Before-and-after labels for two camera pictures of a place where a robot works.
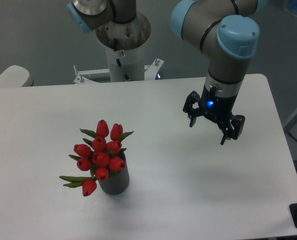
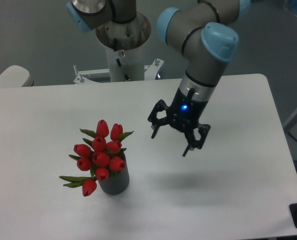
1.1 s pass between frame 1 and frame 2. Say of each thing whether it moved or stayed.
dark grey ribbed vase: stayed
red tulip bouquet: stayed
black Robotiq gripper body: moved
